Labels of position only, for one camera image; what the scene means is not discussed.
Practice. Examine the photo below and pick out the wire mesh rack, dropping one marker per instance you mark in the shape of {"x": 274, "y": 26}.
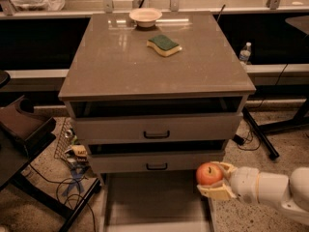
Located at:
{"x": 64, "y": 140}

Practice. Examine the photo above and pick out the green yellow sponge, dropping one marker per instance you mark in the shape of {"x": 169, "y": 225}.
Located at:
{"x": 163, "y": 45}

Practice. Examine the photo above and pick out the black table leg frame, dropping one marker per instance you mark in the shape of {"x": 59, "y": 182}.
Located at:
{"x": 299, "y": 122}

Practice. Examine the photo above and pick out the white bowl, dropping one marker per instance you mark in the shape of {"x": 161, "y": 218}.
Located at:
{"x": 145, "y": 17}

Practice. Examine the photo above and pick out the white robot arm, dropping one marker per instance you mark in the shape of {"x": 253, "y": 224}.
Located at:
{"x": 289, "y": 195}

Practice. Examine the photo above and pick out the red apple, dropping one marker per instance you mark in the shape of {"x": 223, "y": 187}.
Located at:
{"x": 208, "y": 173}

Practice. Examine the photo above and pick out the grey drawer cabinet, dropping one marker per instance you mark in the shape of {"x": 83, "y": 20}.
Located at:
{"x": 115, "y": 74}

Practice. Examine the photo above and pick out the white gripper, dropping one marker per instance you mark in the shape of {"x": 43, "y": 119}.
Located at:
{"x": 245, "y": 182}

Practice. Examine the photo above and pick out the middle grey drawer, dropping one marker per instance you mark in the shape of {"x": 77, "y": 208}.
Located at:
{"x": 160, "y": 161}

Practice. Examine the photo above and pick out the blue tape strip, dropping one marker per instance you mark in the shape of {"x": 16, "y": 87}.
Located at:
{"x": 77, "y": 175}

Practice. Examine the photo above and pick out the open bottom grey drawer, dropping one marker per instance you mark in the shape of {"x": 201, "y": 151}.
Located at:
{"x": 155, "y": 201}

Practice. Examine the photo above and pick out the clear plastic water bottle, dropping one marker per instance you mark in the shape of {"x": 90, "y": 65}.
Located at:
{"x": 245, "y": 53}

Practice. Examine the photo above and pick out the top grey drawer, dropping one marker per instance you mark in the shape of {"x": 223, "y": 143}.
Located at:
{"x": 146, "y": 129}

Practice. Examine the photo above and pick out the dark brown side table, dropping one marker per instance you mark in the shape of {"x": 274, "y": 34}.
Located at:
{"x": 24, "y": 135}

